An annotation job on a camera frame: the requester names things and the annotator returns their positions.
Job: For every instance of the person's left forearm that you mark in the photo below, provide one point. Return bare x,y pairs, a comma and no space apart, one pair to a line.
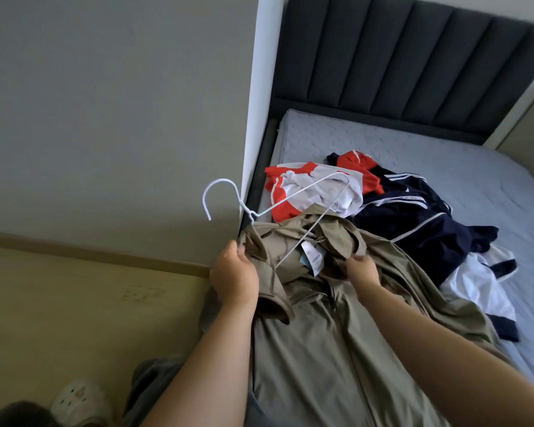
205,369

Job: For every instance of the red and white jacket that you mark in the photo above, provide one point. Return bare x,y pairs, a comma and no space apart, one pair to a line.
303,186

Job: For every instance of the person's right forearm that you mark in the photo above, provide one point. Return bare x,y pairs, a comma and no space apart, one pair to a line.
454,360

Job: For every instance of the person's white clog shoe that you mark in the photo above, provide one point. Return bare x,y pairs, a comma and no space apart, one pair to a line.
82,404

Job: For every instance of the person's left hand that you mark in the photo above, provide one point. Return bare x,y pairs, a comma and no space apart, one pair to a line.
234,275

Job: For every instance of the khaki zip jacket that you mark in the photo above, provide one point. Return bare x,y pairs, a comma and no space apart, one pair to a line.
320,369

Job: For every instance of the person's right hand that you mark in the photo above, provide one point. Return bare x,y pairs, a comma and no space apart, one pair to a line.
363,273

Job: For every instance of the grey quilted bed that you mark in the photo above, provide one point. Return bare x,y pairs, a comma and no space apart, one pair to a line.
445,164

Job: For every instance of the red and navy sports jacket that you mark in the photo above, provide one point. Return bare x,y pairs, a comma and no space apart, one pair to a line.
427,226

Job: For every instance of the paper price tag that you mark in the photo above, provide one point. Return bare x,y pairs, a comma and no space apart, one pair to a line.
313,258

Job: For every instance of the white and navy garment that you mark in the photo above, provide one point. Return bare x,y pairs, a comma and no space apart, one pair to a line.
485,284

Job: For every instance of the dark grey upholstered headboard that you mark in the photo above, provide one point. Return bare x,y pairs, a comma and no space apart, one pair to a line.
400,57

